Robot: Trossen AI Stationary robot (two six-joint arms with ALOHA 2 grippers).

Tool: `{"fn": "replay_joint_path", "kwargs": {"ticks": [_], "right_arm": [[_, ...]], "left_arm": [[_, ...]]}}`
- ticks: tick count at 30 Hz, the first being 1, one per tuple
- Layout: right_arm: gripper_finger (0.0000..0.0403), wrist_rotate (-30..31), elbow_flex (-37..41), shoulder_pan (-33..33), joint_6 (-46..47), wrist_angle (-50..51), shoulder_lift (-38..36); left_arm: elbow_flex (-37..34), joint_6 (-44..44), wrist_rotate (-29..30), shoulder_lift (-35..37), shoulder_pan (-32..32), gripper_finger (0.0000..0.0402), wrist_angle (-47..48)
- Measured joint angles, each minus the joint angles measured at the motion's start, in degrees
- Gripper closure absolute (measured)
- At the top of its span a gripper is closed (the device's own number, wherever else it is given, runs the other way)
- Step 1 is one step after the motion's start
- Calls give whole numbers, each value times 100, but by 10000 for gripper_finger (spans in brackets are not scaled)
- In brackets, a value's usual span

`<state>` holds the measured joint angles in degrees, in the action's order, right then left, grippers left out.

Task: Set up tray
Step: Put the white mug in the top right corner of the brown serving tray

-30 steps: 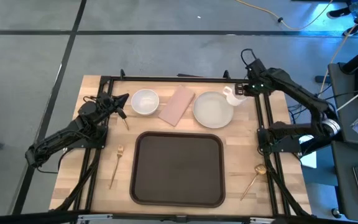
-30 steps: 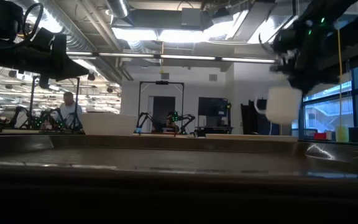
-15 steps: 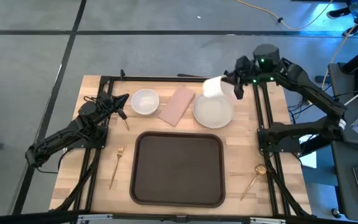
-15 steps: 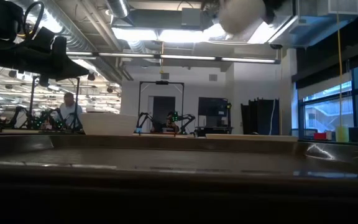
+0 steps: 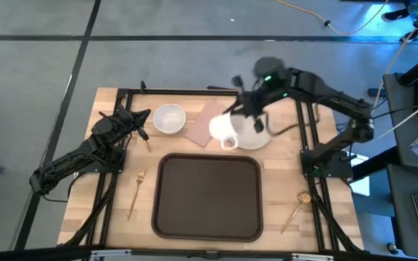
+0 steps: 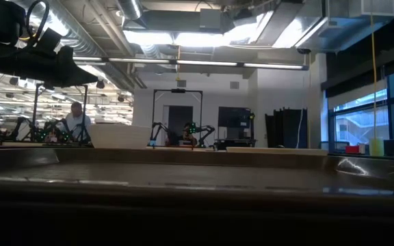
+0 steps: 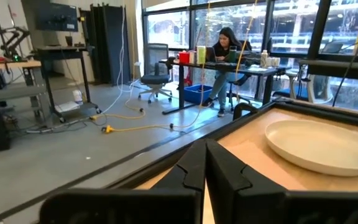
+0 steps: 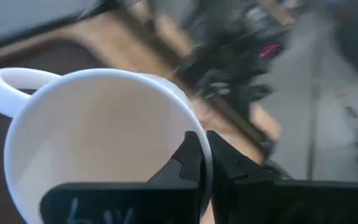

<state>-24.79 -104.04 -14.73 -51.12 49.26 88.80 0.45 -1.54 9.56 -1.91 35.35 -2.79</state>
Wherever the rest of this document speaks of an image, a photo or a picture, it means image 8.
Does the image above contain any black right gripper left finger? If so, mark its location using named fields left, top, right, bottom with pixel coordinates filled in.
left=40, top=131, right=204, bottom=224

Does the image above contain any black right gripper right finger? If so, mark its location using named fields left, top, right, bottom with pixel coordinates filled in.
left=206, top=129, right=358, bottom=224

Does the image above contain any white ceramic mug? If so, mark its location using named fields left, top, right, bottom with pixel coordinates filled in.
left=0, top=67, right=214, bottom=224

